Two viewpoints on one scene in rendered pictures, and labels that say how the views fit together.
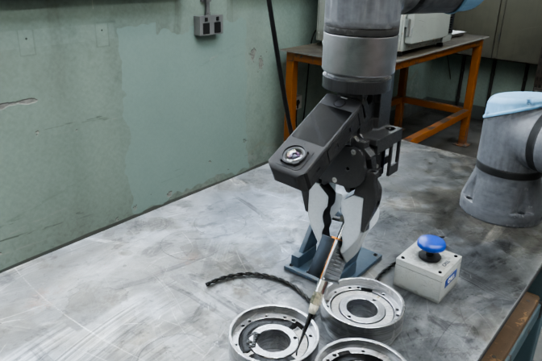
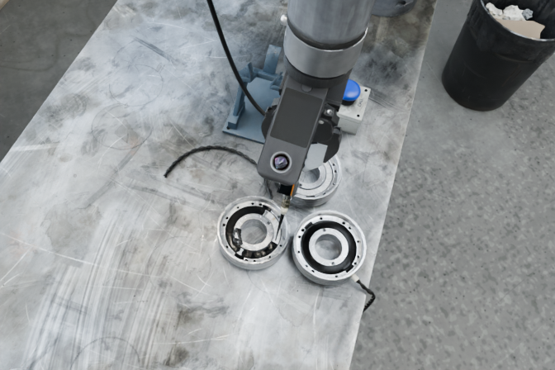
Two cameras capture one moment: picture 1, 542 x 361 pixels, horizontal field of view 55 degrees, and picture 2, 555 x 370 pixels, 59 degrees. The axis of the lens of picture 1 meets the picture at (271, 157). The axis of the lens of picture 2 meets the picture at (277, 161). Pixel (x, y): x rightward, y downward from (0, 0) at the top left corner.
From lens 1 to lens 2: 0.37 m
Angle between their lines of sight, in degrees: 44
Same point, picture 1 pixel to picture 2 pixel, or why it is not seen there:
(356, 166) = (324, 130)
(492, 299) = (392, 116)
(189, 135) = not seen: outside the picture
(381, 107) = not seen: hidden behind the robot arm
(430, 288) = (349, 126)
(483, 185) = not seen: outside the picture
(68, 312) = (58, 249)
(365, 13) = (346, 31)
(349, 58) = (324, 65)
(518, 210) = not seen: outside the picture
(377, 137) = (338, 97)
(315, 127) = (291, 122)
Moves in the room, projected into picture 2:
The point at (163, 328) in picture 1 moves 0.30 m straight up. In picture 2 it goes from (152, 238) to (104, 125)
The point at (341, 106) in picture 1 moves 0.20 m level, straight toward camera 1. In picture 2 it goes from (310, 91) to (373, 282)
